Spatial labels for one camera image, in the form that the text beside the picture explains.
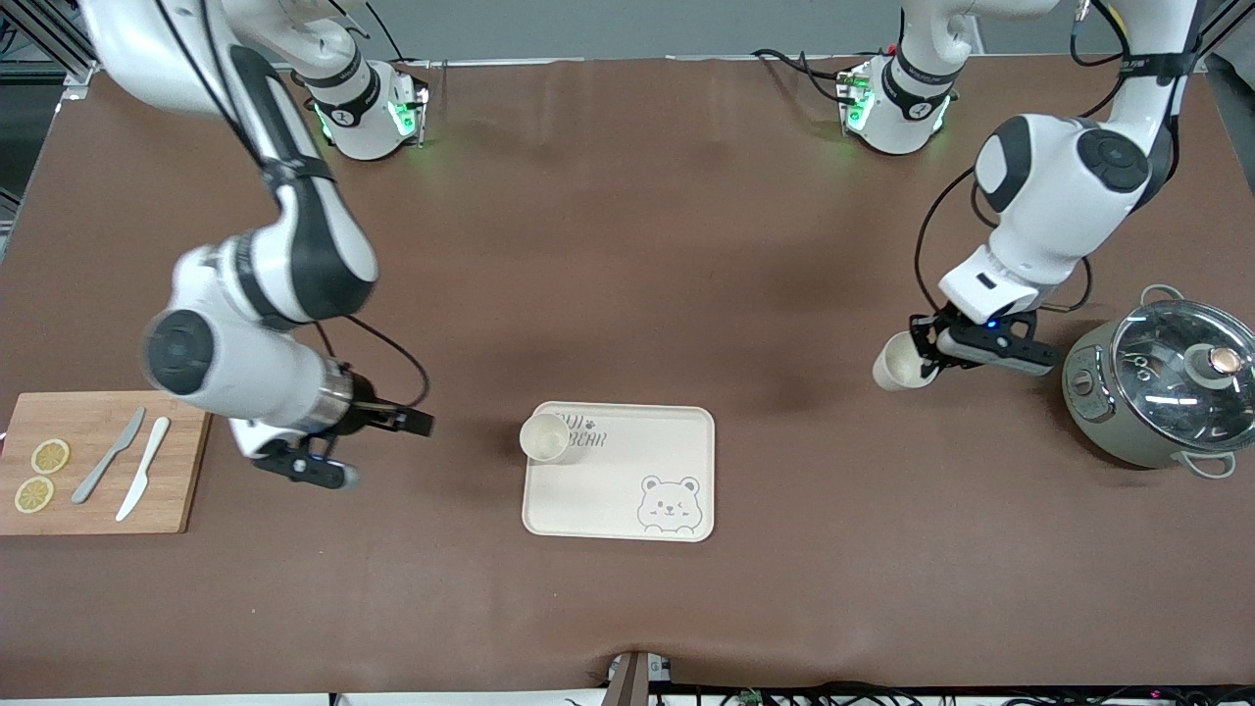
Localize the glass pot lid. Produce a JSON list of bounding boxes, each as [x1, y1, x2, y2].
[[1111, 299, 1255, 452]]

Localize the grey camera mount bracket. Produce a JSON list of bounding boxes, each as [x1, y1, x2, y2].
[[603, 649, 678, 706]]

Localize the grey plastic knife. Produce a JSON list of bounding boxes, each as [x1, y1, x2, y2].
[[71, 407, 147, 505]]

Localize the aluminium frame with black struts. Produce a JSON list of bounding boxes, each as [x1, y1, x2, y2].
[[0, 0, 99, 99]]

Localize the white plastic knife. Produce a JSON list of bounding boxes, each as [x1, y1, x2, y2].
[[116, 417, 172, 523]]

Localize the bamboo cutting board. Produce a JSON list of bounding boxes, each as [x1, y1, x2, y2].
[[0, 390, 213, 535]]

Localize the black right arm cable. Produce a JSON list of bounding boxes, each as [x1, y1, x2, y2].
[[152, 0, 432, 408]]

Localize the black left base cable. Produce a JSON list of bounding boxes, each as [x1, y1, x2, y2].
[[750, 47, 856, 104]]

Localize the black right base cable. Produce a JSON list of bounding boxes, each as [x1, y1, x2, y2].
[[368, 0, 432, 72]]

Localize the black base cable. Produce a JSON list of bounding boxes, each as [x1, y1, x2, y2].
[[368, 0, 432, 72], [750, 47, 856, 104]]

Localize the cream bear print tray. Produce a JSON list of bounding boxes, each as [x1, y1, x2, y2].
[[522, 401, 716, 542]]

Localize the grey-green electric cooking pot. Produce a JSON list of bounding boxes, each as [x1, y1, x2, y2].
[[1062, 284, 1255, 479]]

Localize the white IKEA cup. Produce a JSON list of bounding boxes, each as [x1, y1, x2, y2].
[[519, 412, 572, 464], [873, 331, 934, 392]]

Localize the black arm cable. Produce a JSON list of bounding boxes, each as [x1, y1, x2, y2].
[[914, 0, 1133, 317], [152, 0, 432, 408]]

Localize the brown table cover mat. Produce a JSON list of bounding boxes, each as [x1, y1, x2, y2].
[[0, 54, 1255, 699]]

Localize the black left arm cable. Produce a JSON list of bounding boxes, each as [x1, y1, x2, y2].
[[914, 0, 1133, 317]]

